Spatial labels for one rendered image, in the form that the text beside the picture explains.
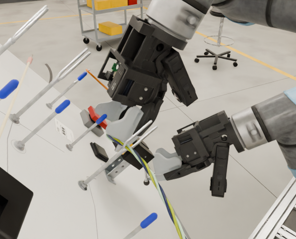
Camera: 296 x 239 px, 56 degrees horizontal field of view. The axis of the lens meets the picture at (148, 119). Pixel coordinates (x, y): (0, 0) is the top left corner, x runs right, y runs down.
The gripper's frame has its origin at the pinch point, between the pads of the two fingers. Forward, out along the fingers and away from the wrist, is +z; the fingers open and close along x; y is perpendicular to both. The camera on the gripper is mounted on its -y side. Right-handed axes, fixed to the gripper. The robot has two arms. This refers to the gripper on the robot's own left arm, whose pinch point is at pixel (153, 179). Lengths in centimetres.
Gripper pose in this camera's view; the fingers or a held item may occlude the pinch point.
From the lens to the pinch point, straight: 61.6
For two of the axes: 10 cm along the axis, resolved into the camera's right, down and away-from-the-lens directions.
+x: -2.5, 2.0, -9.5
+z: -8.5, 4.2, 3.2
